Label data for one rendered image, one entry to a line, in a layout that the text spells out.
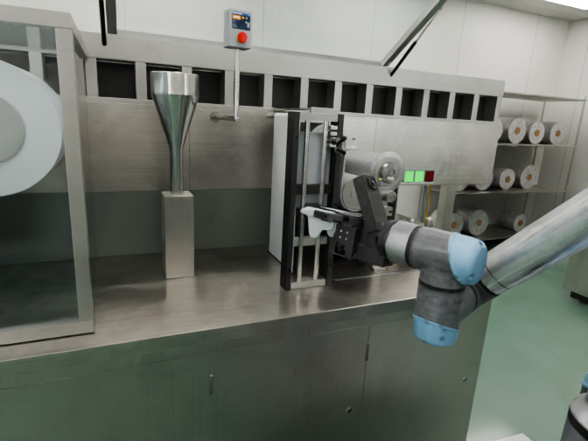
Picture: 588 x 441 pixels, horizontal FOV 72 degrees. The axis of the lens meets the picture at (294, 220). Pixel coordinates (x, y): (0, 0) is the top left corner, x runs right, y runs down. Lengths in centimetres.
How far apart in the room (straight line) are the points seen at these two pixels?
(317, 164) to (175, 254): 53
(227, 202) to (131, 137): 42
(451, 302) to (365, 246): 18
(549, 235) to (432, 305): 21
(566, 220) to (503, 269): 13
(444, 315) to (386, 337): 67
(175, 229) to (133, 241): 31
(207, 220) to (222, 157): 25
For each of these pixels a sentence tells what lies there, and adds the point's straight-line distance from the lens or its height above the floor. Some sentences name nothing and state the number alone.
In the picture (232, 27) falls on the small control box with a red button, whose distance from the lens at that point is 128.
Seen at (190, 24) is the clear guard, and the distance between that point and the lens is 155.
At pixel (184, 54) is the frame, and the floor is 161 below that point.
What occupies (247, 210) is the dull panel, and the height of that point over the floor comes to 105.
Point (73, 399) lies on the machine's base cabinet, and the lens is 116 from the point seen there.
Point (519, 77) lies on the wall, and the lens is 610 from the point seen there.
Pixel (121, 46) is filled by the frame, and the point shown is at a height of 162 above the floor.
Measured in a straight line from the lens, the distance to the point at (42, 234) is 105.
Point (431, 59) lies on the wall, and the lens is 512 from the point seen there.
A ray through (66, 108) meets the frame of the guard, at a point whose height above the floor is 142.
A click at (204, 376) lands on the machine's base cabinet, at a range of 118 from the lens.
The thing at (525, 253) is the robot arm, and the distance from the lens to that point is 78.
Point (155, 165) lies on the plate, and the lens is 156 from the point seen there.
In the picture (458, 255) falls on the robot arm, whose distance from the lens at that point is 68.
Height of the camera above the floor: 142
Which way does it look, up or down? 14 degrees down
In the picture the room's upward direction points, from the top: 3 degrees clockwise
